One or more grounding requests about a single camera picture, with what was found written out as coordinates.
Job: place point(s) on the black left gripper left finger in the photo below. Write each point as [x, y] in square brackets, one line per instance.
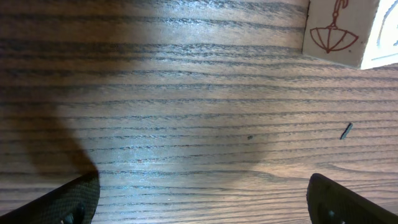
[73, 203]

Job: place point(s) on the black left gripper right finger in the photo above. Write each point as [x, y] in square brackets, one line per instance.
[331, 203]

